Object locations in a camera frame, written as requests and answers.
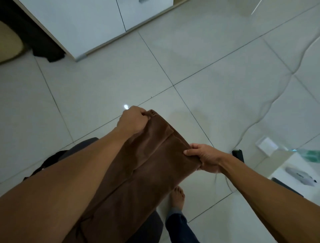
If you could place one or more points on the black cloth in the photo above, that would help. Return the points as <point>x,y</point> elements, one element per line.
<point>47,52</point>

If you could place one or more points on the person's left forearm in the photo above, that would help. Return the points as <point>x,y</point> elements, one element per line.
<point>62,185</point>

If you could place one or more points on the person's right hand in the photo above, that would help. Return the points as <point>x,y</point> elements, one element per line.
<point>209,158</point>

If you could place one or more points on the white power adapter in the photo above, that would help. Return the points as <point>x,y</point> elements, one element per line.
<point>266,145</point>

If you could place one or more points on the grey computer mouse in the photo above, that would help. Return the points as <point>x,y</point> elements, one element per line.
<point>300,176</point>

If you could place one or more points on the white low table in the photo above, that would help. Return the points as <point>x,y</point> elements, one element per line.
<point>297,172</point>

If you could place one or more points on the person's right thumb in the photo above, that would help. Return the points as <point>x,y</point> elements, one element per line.
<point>192,152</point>

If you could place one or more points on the person's right forearm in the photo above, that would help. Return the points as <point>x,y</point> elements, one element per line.
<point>270,200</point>

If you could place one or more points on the beige cushion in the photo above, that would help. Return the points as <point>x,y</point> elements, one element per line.
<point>8,42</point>

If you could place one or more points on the white cabinet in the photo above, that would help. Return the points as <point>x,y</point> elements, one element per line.
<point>82,22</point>

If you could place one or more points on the person's left hand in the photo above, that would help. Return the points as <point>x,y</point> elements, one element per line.
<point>131,120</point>

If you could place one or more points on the clear green plastic bottle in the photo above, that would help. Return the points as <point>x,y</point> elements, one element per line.
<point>308,153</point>

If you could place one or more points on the brown fabric garment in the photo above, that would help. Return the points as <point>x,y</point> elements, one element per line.
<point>140,175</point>

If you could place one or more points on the small black box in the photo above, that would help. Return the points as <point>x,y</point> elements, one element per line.
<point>238,154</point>

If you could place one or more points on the person's bare foot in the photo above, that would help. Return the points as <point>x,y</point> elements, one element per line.
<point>178,199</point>

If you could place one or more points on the person's left fingers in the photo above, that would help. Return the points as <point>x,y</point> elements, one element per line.
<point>145,115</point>

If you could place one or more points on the person's blue jeans leg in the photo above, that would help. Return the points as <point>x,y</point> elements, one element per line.
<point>178,229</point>

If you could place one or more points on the black fabric on chair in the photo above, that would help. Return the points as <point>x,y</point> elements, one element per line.
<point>47,162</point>

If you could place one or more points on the flat black device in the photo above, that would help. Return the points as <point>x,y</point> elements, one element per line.
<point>286,186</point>

